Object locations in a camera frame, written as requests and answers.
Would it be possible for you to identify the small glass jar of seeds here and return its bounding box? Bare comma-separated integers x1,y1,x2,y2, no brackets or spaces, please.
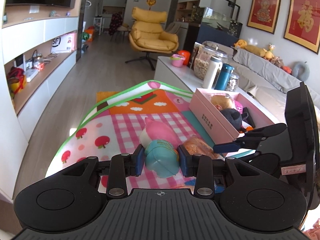
225,73,239,92

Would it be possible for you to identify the white thermos bottle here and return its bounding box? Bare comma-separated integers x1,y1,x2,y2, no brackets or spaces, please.
202,56,223,89

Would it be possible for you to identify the teal thermos bottle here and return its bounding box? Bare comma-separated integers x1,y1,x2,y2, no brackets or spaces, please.
214,63,234,90

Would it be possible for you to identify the yellow lounge chair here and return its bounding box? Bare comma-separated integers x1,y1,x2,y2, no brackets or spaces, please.
125,7,179,70

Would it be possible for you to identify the black cylinder handle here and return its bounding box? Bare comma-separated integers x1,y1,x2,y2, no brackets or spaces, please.
242,107,256,128

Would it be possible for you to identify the packaged toast with barcode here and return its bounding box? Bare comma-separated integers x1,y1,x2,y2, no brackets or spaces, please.
210,94,236,111

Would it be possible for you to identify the grey neck pillow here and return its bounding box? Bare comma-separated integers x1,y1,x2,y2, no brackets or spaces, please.
291,62,310,81

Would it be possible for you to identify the glass fish tank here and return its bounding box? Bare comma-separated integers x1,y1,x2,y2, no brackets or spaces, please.
191,0,242,48

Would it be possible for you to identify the orange round toy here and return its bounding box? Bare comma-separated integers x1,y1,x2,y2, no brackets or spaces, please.
178,50,190,66

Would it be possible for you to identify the yellow plush toy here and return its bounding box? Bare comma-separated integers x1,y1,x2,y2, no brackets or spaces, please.
234,39,247,49

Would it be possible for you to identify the white SF parcel box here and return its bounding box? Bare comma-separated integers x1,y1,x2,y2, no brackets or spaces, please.
51,33,76,54

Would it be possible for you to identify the pink cardboard box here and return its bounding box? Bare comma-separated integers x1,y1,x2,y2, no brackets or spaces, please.
189,88,280,144

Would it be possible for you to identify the white router box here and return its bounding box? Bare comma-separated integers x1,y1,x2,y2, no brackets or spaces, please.
25,68,39,83

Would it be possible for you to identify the red and yellow toy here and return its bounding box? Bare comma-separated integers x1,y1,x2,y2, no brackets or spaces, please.
7,67,27,95

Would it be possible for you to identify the beige sofa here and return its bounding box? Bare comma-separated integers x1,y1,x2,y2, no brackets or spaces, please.
203,41,300,123

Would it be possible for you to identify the red framed picture left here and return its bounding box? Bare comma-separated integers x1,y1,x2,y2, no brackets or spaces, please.
247,0,281,34

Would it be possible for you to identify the colourful cartoon play mat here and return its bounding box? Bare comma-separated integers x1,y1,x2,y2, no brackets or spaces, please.
46,80,214,176

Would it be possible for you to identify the red framed calligraphy picture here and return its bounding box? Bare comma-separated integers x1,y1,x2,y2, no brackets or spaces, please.
284,0,319,54

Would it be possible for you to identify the teal and pink plush toy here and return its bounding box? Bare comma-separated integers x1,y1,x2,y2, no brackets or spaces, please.
139,118,181,178

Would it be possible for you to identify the white wall shelf unit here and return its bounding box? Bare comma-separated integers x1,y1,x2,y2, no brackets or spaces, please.
0,2,80,140

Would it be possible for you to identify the pink plastic cup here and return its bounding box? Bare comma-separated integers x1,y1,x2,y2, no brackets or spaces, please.
170,54,185,68

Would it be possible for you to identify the packaged bread with white label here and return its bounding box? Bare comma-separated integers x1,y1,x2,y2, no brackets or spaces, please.
182,135,223,160

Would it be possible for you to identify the pink toy strainer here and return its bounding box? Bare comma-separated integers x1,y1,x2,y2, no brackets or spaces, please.
234,100,243,114

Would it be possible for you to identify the large glass jar of nuts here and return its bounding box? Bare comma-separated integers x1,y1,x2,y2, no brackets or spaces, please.
193,46,228,80

